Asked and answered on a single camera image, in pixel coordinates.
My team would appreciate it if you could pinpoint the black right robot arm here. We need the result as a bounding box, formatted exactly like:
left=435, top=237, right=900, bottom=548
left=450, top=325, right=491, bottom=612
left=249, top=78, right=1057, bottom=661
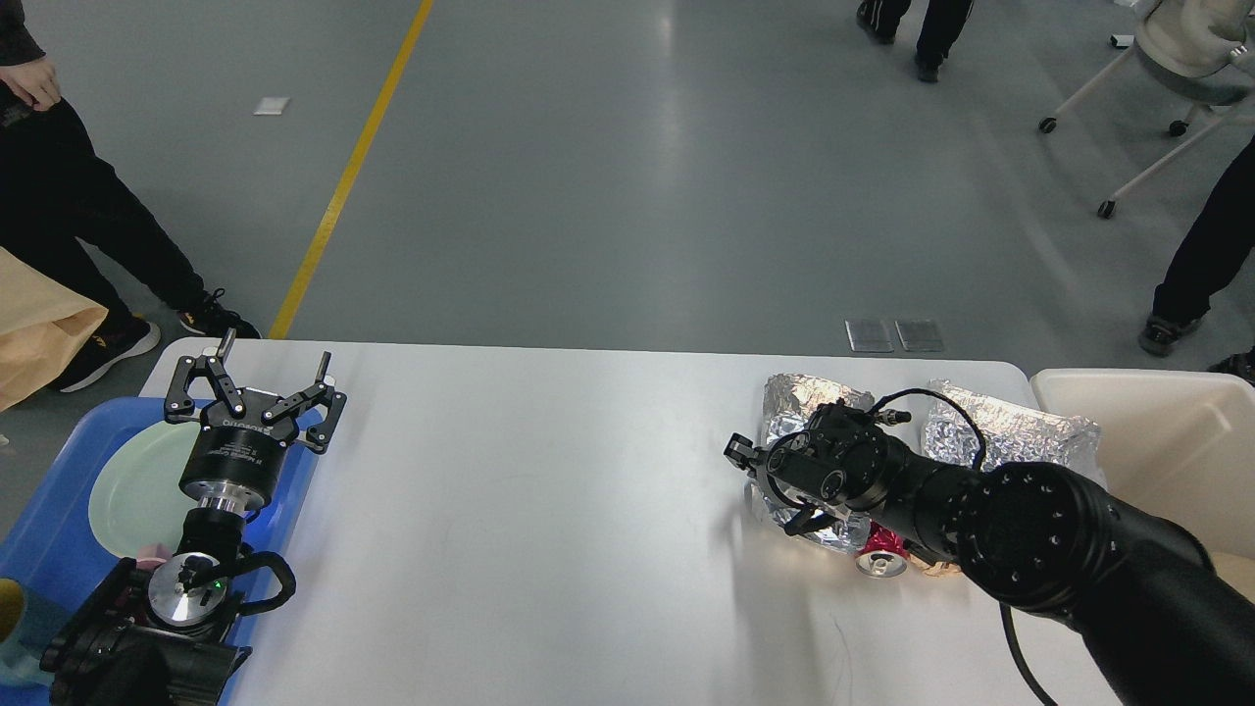
left=725, top=398, right=1254, bottom=705

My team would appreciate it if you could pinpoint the blue plastic tray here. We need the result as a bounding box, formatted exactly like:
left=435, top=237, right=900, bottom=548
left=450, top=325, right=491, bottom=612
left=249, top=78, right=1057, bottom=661
left=1, top=398, right=320, bottom=705

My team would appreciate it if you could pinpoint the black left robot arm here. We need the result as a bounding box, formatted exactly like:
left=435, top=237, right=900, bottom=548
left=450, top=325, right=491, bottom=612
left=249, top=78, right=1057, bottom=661
left=40, top=331, right=348, bottom=705

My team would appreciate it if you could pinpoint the beige plastic bin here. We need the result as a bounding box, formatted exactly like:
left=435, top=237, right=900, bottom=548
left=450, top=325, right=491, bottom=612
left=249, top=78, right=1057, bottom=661
left=1030, top=367, right=1254, bottom=559

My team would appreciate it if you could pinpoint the floor plate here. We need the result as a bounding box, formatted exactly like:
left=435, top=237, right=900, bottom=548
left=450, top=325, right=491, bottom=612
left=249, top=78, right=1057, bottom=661
left=894, top=319, right=945, bottom=354
left=845, top=319, right=895, bottom=354

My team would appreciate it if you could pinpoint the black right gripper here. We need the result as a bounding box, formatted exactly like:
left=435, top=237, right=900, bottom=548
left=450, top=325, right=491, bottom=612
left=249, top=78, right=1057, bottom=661
left=725, top=433, right=840, bottom=535

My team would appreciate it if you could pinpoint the brown paper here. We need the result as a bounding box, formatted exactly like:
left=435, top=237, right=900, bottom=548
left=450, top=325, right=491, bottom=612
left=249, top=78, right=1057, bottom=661
left=907, top=554, right=963, bottom=578

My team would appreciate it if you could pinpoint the foil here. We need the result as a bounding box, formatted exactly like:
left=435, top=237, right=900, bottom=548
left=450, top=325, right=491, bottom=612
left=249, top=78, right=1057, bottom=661
left=922, top=379, right=1108, bottom=488
left=750, top=374, right=875, bottom=554

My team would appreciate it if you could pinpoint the floor plate left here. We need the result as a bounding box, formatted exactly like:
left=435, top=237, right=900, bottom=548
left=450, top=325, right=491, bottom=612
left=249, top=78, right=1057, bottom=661
left=845, top=319, right=895, bottom=354

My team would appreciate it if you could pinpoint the person bare hand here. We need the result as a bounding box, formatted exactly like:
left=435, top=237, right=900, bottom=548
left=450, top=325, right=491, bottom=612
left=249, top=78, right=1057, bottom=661
left=1, top=56, right=63, bottom=112

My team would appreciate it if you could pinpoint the floor plate right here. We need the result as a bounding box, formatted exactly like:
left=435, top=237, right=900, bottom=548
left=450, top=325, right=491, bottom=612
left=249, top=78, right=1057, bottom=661
left=894, top=319, right=945, bottom=354

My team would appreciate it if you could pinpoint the dark teal mug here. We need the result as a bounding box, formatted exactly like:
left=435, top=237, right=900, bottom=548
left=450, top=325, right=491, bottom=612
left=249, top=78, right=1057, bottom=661
left=1, top=578, right=72, bottom=688

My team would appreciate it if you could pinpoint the person in black left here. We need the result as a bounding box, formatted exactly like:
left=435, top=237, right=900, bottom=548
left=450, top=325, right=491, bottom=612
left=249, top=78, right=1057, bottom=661
left=1, top=1, right=259, bottom=393

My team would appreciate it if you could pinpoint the paper bag held by person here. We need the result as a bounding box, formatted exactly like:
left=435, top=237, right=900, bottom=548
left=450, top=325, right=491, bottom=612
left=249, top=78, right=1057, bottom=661
left=1, top=250, right=107, bottom=411

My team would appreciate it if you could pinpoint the person leg far right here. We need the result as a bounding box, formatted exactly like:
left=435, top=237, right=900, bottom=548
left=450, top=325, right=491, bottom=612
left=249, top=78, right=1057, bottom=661
left=1137, top=142, right=1254, bottom=357

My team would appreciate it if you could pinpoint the pink ribbed mug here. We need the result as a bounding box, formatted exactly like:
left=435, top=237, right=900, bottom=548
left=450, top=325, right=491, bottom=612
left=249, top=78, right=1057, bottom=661
left=136, top=542, right=174, bottom=572

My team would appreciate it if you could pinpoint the light green plate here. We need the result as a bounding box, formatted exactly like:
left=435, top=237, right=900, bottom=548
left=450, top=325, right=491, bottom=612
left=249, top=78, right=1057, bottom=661
left=88, top=423, right=200, bottom=557

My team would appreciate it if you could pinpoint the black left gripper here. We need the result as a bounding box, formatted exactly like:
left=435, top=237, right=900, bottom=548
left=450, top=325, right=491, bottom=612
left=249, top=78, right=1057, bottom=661
left=162, top=327, right=346, bottom=513

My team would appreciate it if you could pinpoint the crushed red can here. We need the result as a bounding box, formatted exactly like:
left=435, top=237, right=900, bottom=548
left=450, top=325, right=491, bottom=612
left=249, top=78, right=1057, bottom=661
left=856, top=522, right=909, bottom=581

